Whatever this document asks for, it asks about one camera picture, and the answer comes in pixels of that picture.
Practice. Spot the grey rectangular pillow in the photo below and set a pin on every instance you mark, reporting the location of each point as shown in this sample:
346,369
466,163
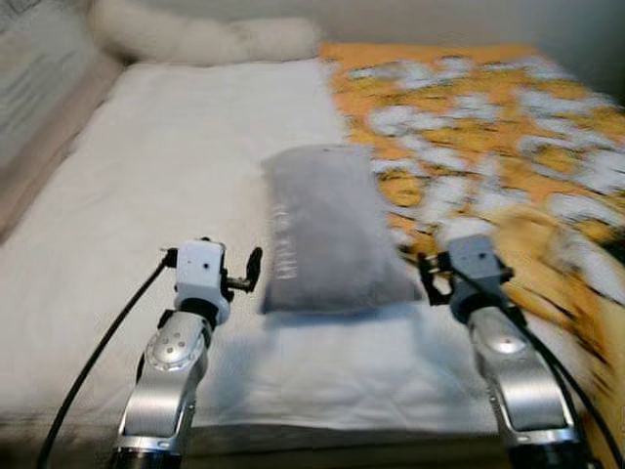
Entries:
327,230

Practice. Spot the orange cartoon egg blanket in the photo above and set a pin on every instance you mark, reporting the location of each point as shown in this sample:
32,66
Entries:
488,127

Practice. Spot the white quilted mattress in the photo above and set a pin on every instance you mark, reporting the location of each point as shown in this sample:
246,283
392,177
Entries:
176,156

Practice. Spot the large cream bolster cushion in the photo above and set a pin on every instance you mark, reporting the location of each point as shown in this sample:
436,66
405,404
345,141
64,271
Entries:
161,34

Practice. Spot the small cream bolster cushion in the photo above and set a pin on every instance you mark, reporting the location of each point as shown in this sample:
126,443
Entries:
283,39

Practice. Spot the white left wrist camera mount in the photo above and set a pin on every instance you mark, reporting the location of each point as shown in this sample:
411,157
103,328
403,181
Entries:
200,274

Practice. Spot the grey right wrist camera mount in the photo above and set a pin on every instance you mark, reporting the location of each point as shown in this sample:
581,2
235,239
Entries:
479,269

